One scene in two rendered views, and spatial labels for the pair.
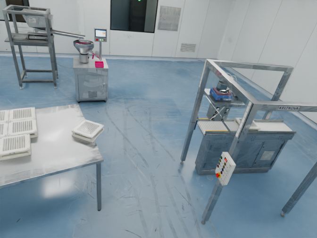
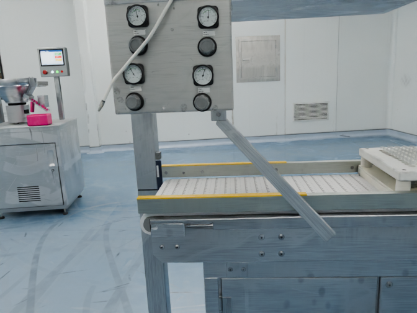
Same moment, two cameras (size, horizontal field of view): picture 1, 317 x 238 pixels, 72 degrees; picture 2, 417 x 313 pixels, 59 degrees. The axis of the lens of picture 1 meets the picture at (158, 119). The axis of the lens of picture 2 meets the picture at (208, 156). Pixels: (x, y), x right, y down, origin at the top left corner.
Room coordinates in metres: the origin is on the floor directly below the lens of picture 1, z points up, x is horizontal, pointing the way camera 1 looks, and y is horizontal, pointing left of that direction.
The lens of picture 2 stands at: (1.58, -0.97, 1.09)
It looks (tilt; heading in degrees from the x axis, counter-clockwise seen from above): 12 degrees down; 19
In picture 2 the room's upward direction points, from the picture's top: 3 degrees counter-clockwise
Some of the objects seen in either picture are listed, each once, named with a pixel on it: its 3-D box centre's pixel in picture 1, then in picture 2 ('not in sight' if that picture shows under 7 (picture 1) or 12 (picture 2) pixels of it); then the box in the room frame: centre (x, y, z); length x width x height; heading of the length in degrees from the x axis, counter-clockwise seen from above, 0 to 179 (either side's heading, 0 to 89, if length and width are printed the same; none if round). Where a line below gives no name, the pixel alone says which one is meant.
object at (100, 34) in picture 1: (100, 45); (56, 84); (4.27, 1.35, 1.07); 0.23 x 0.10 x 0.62; 113
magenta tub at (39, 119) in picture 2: (99, 64); (40, 119); (3.94, 1.28, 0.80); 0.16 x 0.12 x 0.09; 113
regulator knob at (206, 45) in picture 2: not in sight; (206, 43); (2.20, -0.76, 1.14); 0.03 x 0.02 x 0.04; 105
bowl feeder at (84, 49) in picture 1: (87, 52); (24, 100); (4.09, 1.55, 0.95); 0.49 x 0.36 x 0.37; 113
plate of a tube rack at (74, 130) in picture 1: (88, 128); not in sight; (1.85, 0.73, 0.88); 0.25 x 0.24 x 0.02; 168
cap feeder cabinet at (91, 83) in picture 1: (91, 80); (37, 166); (4.06, 1.49, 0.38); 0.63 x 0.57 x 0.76; 113
